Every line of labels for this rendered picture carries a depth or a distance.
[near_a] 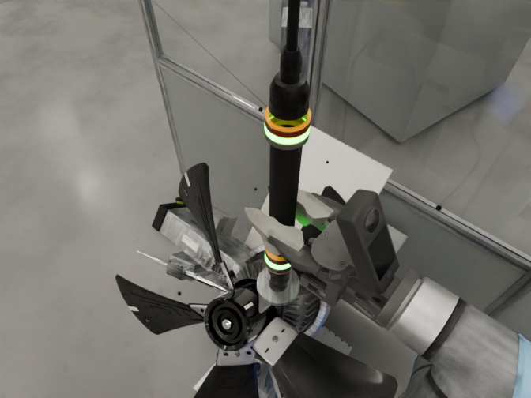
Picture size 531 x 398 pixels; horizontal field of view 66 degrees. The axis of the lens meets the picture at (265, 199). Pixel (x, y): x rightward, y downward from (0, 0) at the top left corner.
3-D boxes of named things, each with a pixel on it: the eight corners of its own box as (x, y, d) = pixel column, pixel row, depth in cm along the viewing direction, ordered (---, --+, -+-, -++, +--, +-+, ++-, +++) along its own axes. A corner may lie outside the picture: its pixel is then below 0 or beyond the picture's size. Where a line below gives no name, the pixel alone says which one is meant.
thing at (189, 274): (238, 298, 103) (140, 253, 119) (239, 290, 102) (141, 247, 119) (233, 300, 101) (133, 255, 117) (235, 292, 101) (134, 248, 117)
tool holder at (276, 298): (259, 255, 70) (259, 223, 63) (300, 258, 70) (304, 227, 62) (254, 304, 65) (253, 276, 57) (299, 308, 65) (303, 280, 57)
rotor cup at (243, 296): (234, 269, 99) (201, 283, 88) (286, 288, 93) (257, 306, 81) (226, 324, 102) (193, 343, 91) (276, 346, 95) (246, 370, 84)
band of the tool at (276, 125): (266, 121, 42) (266, 98, 39) (309, 123, 41) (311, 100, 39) (262, 151, 39) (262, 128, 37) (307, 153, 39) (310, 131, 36)
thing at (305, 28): (282, 33, 104) (284, 0, 98) (310, 35, 104) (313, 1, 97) (280, 57, 98) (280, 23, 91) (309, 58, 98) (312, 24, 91)
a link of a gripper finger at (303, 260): (261, 252, 48) (329, 286, 45) (261, 245, 47) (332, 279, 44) (280, 223, 50) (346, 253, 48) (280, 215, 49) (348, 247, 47)
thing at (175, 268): (171, 271, 114) (174, 257, 113) (188, 278, 111) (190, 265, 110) (165, 273, 111) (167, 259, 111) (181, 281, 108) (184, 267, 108)
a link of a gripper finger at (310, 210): (267, 208, 57) (314, 252, 53) (268, 181, 53) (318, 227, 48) (284, 197, 58) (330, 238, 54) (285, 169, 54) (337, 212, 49)
